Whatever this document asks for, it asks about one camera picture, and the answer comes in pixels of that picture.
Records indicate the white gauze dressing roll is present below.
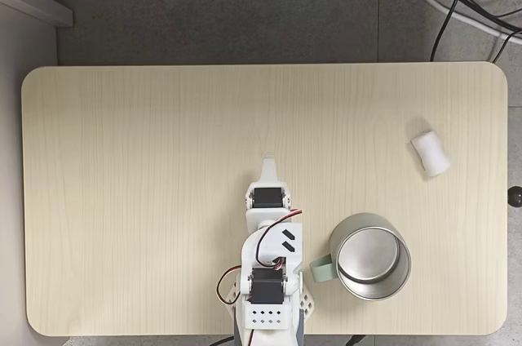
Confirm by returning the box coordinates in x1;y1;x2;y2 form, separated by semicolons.
409;128;452;178

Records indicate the pale green steel mug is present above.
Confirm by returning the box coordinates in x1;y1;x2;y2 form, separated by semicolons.
309;211;412;301

